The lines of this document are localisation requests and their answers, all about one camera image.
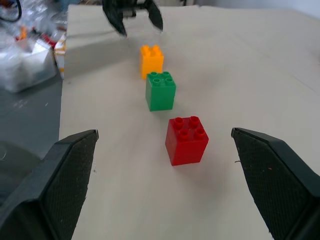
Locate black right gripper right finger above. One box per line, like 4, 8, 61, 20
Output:
230, 127, 320, 240

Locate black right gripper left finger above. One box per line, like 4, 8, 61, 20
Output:
0, 129, 100, 240

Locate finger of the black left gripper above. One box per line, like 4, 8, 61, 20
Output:
142, 0, 164, 32
102, 0, 137, 38

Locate orange toy brick cube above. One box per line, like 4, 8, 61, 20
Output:
139, 44, 165, 81

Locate orange and white carton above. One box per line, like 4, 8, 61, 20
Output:
53, 32, 67, 81

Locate green toy brick cube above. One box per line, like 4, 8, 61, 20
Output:
145, 71, 177, 112

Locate red toy brick cube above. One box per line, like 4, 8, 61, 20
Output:
164, 115, 210, 167

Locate clear plastic bags pile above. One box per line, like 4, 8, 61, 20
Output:
0, 38, 58, 94

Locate black cable loop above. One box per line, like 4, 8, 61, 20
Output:
0, 0, 22, 23

